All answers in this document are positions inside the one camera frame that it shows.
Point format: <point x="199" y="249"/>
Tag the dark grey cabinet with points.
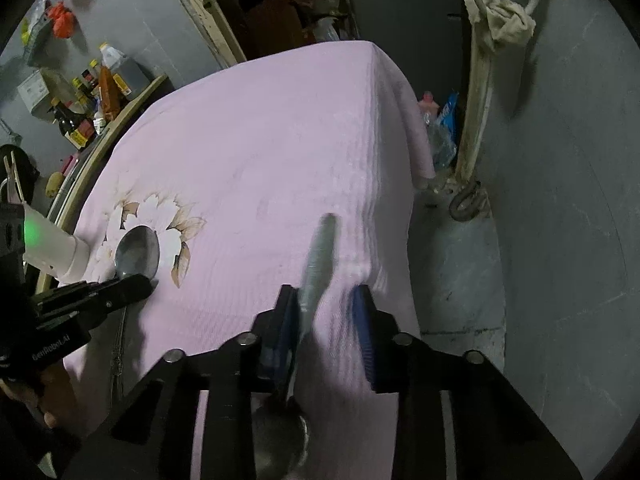
<point x="424" y="37"/>

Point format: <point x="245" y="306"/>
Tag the large steel spoon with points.
<point x="138" y="252"/>

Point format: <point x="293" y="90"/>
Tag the person's left hand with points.
<point x="53" y="402"/>

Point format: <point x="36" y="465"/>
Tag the red plastic bag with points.
<point x="63" y="20"/>

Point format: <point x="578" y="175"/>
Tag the pink floral table cloth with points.
<point x="234" y="173"/>

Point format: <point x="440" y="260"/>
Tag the grey wall basket shelf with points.
<point x="34" y="35"/>

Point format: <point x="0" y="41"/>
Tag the large vinegar jug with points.
<point x="126" y="72"/>

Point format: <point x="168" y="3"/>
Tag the wooden door frame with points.
<point x="210" y="15"/>

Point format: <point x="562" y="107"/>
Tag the yellow loofah sponge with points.
<point x="54" y="184"/>

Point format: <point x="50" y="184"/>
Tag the white plastic utensil caddy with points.
<point x="48" y="248"/>

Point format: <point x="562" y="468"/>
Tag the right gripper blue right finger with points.
<point x="458" y="417"/>

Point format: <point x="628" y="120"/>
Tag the brown spice pouch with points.
<point x="109" y="94"/>

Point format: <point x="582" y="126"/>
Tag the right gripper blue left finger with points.
<point x="151" y="432"/>

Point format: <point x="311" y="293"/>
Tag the dark soy sauce bottle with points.
<point x="75" y="127"/>

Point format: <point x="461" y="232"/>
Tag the white paper box on wall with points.
<point x="35" y="93"/>

